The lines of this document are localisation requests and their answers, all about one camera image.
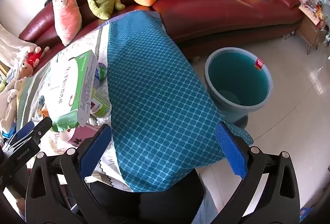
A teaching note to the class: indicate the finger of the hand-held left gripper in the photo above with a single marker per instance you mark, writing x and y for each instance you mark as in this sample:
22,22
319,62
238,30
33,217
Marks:
43,124
23,131

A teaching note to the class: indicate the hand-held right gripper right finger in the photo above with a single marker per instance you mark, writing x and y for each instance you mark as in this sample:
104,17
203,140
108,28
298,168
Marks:
230,151

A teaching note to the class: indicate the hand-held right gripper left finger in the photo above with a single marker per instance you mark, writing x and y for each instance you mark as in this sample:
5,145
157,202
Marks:
95,151

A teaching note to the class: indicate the teal plastic bin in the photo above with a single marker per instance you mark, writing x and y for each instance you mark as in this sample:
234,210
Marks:
232,77

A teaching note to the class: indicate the orange red snack packet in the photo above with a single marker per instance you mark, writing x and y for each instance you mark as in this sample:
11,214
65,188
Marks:
44,112

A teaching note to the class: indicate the pink paper cup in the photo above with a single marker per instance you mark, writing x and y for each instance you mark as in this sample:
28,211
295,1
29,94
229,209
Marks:
82,133

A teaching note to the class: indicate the white plush toy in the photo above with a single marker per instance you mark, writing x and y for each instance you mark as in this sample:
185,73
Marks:
11,100

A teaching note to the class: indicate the clear bottle with green label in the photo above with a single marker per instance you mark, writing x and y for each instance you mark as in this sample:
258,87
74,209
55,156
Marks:
99,106

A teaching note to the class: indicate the green and white cardboard box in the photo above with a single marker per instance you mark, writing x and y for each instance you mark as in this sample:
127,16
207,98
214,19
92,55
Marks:
69,84

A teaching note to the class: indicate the small brown teddy bear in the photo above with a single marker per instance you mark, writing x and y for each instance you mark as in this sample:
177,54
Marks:
24,69

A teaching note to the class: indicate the small red doll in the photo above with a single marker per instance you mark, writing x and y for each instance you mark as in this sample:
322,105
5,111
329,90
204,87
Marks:
33,57

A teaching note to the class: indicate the dark cloth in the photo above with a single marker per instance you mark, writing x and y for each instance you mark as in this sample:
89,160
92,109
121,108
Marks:
154,203

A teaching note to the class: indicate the white blanket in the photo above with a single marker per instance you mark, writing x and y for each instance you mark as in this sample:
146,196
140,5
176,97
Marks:
13,46

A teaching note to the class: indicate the blue and beige patterned cloth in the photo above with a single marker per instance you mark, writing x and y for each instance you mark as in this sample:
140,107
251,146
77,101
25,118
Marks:
154,84

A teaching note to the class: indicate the pink plush toy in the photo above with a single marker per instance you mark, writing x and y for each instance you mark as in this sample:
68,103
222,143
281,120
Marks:
65,15

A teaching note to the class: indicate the dark red leather sofa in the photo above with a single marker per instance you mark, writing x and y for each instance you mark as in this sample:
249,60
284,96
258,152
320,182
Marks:
206,12

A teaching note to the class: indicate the wooden cabinet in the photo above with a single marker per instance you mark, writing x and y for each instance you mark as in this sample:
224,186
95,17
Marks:
310,30

